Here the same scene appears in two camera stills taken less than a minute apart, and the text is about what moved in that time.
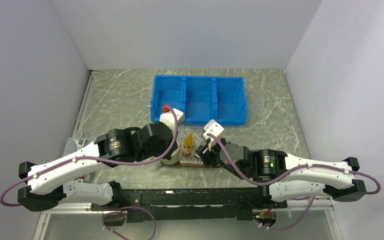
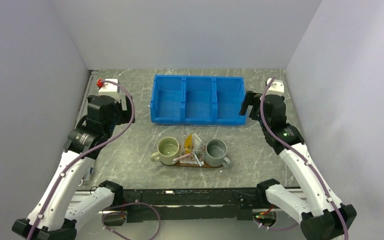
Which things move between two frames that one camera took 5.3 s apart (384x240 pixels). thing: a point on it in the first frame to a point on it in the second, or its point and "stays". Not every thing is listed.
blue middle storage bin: x=199 y=99 stays
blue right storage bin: x=230 y=100 stays
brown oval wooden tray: x=197 y=165 stays
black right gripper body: x=211 y=157 to x=254 y=113
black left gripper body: x=142 y=156 to x=117 y=118
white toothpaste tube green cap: x=198 y=141 stays
